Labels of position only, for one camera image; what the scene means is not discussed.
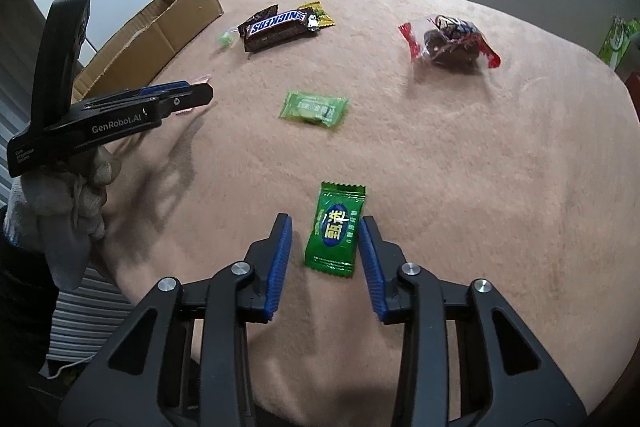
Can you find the tiny green candy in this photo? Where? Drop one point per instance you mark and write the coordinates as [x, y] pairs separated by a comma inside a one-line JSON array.
[[226, 39]]

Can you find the green paper bag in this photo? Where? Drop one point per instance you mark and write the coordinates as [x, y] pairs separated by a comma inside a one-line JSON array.
[[617, 42]]

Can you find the person's left forearm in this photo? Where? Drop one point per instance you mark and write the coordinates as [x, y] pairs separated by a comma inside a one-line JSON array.
[[25, 307]]

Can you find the striped grey bed sheet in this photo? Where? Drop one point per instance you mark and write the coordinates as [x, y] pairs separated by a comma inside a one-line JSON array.
[[90, 312]]

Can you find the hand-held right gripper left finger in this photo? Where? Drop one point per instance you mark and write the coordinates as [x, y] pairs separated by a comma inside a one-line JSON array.
[[280, 257]]

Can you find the brown chocolate bar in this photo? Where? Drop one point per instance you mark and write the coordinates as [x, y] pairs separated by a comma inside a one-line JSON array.
[[275, 27]]

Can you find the light green candy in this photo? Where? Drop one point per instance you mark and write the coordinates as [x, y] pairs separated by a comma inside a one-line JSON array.
[[312, 107]]

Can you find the clear red-ended date snack packet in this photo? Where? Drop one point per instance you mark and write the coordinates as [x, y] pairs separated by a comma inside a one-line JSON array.
[[450, 47]]

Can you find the brown cardboard box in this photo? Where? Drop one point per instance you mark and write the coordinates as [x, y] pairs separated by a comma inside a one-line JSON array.
[[185, 14]]

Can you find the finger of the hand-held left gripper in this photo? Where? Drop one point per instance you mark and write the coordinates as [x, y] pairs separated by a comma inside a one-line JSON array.
[[160, 88], [192, 96]]

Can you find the yellow candy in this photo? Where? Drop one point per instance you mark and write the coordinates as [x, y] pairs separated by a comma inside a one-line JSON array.
[[322, 16]]

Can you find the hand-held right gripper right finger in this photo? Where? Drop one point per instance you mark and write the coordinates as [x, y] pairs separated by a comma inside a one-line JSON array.
[[372, 267]]

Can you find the dark green candy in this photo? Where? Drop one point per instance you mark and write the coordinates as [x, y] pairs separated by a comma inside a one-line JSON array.
[[332, 232]]

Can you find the person's left hand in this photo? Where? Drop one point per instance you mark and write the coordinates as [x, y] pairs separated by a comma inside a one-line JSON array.
[[55, 207]]

